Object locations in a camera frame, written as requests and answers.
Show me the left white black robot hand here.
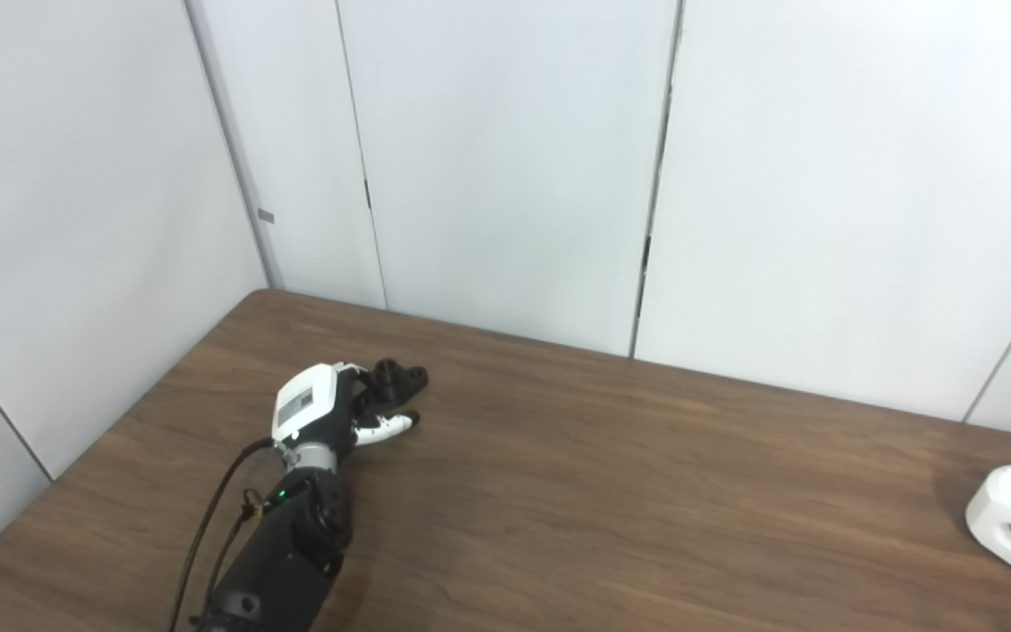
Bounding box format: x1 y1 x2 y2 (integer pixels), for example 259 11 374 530
271 362 421 468

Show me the black flanged holder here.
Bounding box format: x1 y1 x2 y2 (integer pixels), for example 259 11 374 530
356 358 429 415

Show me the thick black left wrist cable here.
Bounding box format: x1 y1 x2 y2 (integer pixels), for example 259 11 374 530
169 437 276 632

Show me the thin black left arm wire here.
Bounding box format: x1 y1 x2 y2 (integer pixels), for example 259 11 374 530
205 490 262 607

